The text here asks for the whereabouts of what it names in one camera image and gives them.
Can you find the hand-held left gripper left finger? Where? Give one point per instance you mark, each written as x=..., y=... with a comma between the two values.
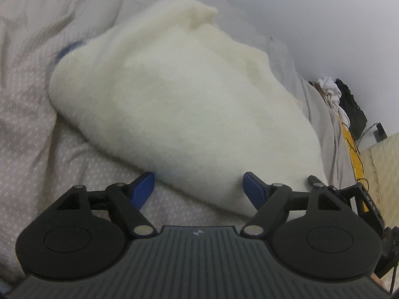
x=143, y=190

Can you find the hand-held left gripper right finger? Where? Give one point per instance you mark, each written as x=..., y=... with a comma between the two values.
x=254, y=190

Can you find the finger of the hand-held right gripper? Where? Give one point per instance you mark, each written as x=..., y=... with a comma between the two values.
x=346, y=190

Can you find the cream fluffy blanket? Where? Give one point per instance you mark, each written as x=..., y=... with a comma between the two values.
x=187, y=99

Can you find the black power plug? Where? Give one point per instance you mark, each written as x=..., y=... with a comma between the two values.
x=380, y=131

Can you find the black bag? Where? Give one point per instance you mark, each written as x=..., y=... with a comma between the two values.
x=352, y=109

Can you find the white crumpled cloth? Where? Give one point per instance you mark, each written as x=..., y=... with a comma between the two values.
x=327, y=90

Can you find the grey bed blanket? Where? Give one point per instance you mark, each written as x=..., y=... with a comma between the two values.
x=37, y=130

